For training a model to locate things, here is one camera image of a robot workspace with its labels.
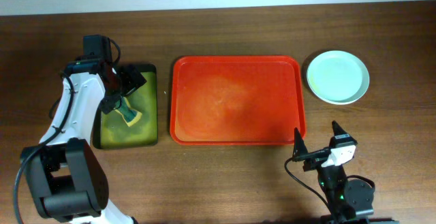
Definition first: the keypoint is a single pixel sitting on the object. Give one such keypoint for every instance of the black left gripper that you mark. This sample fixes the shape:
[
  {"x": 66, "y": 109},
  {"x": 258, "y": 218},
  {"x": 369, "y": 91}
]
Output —
[{"x": 122, "y": 90}]

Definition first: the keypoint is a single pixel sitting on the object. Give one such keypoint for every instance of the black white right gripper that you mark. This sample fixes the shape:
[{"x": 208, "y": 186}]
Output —
[{"x": 298, "y": 148}]

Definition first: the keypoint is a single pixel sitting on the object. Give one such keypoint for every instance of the yellow green scrub sponge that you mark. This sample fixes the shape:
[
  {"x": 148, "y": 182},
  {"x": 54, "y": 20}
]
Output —
[{"x": 129, "y": 115}]

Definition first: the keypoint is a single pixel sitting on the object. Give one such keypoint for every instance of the pale green plate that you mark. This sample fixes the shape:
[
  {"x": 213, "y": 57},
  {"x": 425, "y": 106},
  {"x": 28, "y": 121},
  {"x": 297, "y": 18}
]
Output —
[{"x": 338, "y": 77}]

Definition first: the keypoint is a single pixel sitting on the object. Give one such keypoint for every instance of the red plastic serving tray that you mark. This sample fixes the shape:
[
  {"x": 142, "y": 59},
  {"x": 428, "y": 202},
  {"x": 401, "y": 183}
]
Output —
[{"x": 236, "y": 100}]

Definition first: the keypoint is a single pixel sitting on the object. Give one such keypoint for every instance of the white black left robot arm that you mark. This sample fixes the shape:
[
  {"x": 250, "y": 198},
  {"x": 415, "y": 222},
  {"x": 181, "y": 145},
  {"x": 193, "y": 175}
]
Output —
[{"x": 65, "y": 180}]

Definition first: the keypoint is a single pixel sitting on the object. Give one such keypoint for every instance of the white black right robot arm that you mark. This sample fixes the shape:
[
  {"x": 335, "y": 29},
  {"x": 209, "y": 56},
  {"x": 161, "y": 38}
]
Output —
[{"x": 348, "y": 198}]

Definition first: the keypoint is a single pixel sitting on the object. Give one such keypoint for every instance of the black tray with yellow water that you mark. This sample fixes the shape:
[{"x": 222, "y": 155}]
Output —
[{"x": 111, "y": 132}]

